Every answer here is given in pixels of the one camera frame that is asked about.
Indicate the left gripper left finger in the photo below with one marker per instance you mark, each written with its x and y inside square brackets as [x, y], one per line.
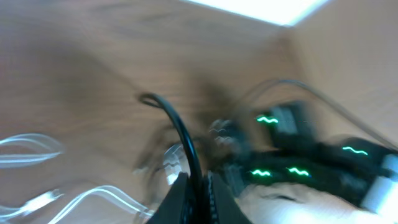
[178, 207]

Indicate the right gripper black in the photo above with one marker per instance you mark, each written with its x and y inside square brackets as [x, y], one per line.
[283, 157]

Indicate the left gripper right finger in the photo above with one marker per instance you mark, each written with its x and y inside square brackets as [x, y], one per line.
[222, 208]

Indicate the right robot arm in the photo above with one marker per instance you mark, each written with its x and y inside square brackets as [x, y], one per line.
[359, 171]

